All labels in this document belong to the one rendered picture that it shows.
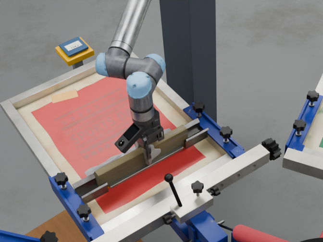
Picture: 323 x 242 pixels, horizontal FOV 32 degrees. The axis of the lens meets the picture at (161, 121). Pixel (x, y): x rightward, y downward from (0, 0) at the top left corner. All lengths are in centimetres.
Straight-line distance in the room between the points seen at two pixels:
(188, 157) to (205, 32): 81
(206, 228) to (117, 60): 60
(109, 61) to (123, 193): 45
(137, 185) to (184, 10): 89
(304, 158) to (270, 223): 114
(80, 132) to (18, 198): 120
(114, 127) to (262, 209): 118
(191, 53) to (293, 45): 155
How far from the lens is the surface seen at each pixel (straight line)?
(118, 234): 175
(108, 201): 194
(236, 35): 416
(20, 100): 232
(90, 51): 254
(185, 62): 270
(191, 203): 175
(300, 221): 305
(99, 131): 216
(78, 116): 224
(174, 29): 263
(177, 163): 201
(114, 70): 184
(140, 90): 171
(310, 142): 210
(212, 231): 173
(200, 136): 203
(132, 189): 195
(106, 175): 189
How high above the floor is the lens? 248
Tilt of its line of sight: 45 degrees down
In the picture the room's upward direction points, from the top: 6 degrees counter-clockwise
